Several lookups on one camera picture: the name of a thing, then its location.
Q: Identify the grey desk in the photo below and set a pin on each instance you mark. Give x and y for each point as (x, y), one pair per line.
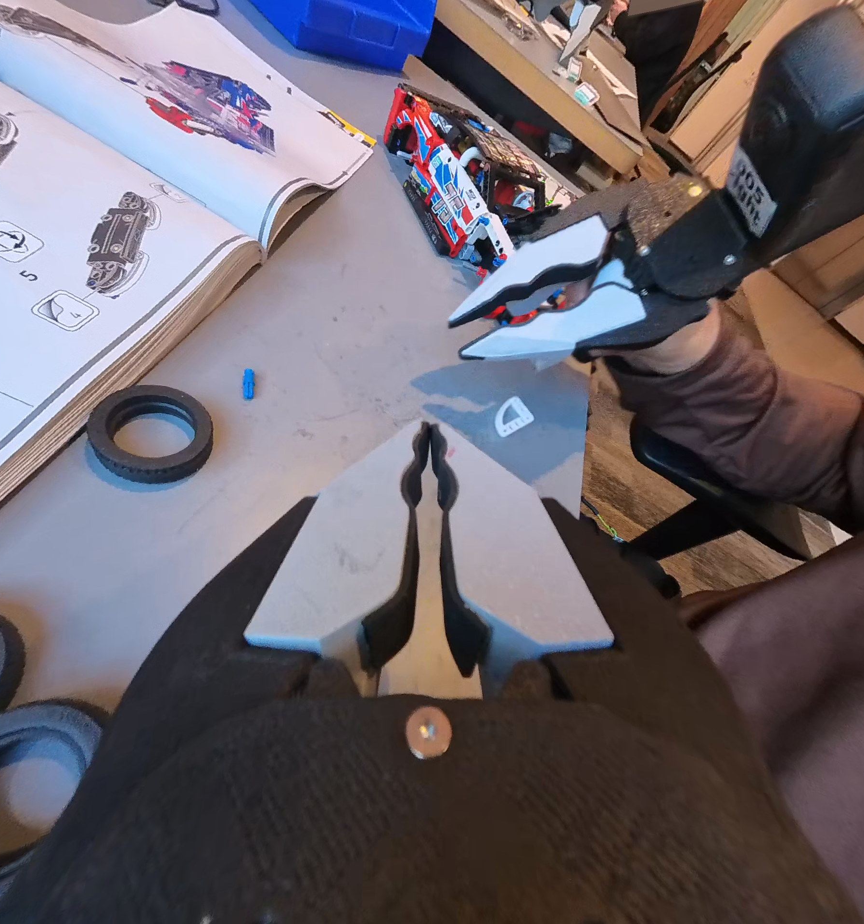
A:
(331, 325)

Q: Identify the blue connector pin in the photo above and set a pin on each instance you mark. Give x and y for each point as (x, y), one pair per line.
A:
(248, 384)

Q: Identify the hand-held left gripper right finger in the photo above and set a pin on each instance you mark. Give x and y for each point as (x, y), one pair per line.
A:
(526, 570)

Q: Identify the person's right hand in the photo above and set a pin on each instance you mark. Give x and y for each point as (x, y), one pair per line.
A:
(681, 343)

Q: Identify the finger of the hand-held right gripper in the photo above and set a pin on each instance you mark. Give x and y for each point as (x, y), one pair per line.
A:
(583, 317)
(547, 252)

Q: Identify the wooden work table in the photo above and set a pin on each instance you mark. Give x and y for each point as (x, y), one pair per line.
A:
(518, 72)

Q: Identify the red white toy car model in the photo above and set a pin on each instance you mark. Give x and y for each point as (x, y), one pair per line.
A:
(446, 188)

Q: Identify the white curved frame brick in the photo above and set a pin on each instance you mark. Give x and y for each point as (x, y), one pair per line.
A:
(504, 426)

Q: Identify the open instruction booklet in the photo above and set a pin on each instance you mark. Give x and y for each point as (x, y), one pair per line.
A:
(114, 180)

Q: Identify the black office chair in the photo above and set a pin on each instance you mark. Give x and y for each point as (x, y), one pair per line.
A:
(692, 476)

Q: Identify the white black device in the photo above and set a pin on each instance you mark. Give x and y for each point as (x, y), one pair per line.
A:
(580, 29)

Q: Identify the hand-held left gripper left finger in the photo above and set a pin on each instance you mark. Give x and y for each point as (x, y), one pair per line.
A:
(331, 570)

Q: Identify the person's right forearm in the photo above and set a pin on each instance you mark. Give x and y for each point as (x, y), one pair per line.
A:
(764, 433)

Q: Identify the blue plastic bin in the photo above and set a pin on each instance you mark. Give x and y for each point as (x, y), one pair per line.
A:
(345, 21)

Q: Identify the person's brown shirt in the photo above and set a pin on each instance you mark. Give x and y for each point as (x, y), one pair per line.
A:
(822, 686)

